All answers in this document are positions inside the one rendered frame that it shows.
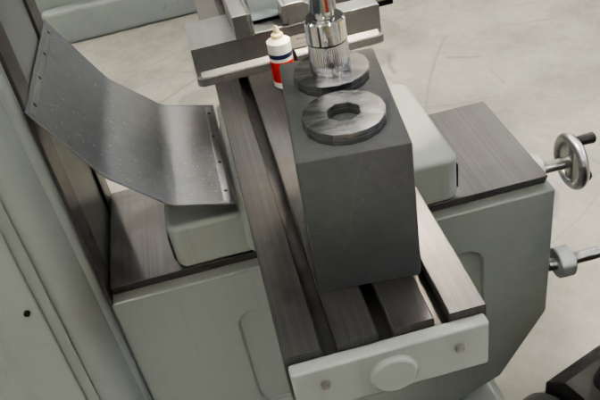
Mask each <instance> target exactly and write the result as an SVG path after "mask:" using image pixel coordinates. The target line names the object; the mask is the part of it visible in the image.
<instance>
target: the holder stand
mask: <svg viewBox="0 0 600 400"><path fill-rule="evenodd" d="M349 54H350V63H351V67H350V69H349V70H348V71H347V72H346V73H344V74H342V75H340V76H336V77H333V78H321V77H317V76H315V75H313V74H312V72H311V67H310V62H309V56H308V57H306V58H305V59H303V60H302V61H298V62H289V63H284V64H281V65H280V66H279V72H280V77H281V84H282V89H283V95H284V100H285V106H286V111H287V121H288V126H289V132H290V138H291V144H292V149H293V155H294V160H295V166H296V174H297V179H298V184H299V188H300V193H301V197H302V203H303V208H304V216H305V221H306V226H307V230H308V235H309V239H310V245H311V249H312V258H313V262H314V268H315V272H316V277H317V281H318V286H319V290H320V291H321V292H324V291H330V290H334V289H340V288H349V287H353V286H359V285H364V284H369V283H374V282H379V281H384V280H389V279H398V278H403V277H408V276H413V275H418V274H420V273H421V256H420V242H419V230H418V216H417V203H416V190H415V177H414V164H413V143H412V141H411V139H410V136H409V134H408V132H407V129H406V127H405V125H404V122H403V119H402V117H401V114H400V112H399V110H398V108H397V106H396V102H395V99H394V97H393V96H392V93H391V91H390V88H389V86H388V83H387V81H386V78H385V76H384V74H383V71H382V69H381V67H380V65H379V61H378V59H377V56H376V55H375V52H374V50H373V49H372V48H366V49H362V50H356V51H349Z"/></svg>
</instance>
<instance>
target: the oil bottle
mask: <svg viewBox="0 0 600 400"><path fill-rule="evenodd" d="M266 44H267V49H268V54H269V58H270V63H271V72H272V77H273V80H274V85H275V87H277V88H282V84H281V77H280V72H279V66H280V65H281V64H284V63H293V62H294V57H293V52H292V47H291V43H290V37H288V36H285V35H283V32H282V31H279V28H278V26H277V25H274V26H273V32H272V33H271V37H270V38H269V39H268V40H267V41H266Z"/></svg>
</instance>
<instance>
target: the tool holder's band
mask: <svg viewBox="0 0 600 400"><path fill-rule="evenodd" d="M333 13H334V15H333V16H332V17H331V18H330V19H327V20H324V21H318V20H315V19H314V18H313V14H312V13H311V12H309V13H308V14H306V15H305V17H304V19H303V23H304V29H305V30H306V31H308V32H310V33H314V34H324V33H330V32H333V31H336V30H338V29H341V28H342V27H343V26H344V25H345V23H346V18H345V14H344V13H343V12H342V11H340V10H339V9H335V10H333Z"/></svg>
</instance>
